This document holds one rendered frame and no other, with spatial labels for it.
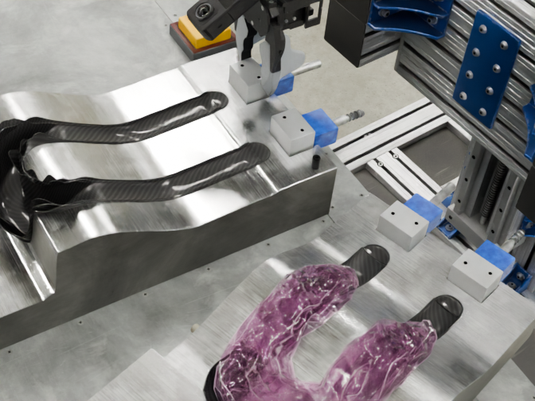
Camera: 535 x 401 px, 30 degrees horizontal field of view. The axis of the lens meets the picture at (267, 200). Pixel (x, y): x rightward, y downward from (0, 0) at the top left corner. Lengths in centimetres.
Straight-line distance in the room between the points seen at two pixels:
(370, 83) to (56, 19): 132
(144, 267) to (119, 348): 10
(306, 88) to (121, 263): 160
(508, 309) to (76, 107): 59
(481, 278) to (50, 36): 76
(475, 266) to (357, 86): 158
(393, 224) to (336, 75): 157
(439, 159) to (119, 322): 123
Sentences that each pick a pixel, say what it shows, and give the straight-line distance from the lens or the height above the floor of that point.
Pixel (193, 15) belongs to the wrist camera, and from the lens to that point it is 123.
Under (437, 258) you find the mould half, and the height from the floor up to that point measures 86.
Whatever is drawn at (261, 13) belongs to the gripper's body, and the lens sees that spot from 125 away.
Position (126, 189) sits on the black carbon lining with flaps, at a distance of 120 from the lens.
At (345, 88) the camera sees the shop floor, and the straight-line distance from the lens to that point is 272.
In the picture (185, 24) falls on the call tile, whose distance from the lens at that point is 154.
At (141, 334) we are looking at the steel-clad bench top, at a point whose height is 80.
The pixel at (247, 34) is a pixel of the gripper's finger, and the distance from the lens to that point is 131.
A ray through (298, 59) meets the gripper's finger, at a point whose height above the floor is 95.
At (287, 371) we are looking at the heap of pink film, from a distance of 106.
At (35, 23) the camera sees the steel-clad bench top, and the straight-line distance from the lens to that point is 160.
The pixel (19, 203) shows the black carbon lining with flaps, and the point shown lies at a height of 87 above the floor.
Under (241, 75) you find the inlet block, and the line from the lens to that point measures 133.
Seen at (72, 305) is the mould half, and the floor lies 83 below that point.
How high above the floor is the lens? 179
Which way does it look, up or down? 48 degrees down
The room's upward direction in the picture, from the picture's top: 6 degrees clockwise
